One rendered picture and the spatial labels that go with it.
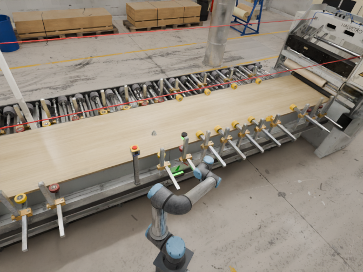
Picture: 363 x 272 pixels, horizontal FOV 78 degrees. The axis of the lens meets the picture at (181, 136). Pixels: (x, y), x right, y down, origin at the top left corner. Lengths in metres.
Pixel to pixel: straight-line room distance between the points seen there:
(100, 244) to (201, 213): 1.22
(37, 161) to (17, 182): 0.24
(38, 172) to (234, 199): 2.32
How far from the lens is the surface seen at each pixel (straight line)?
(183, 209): 1.40
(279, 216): 3.34
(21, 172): 2.48
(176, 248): 1.88
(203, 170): 1.87
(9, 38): 7.03
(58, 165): 2.40
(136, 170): 2.15
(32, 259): 3.05
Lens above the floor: 2.64
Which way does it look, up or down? 44 degrees down
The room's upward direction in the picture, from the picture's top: 7 degrees clockwise
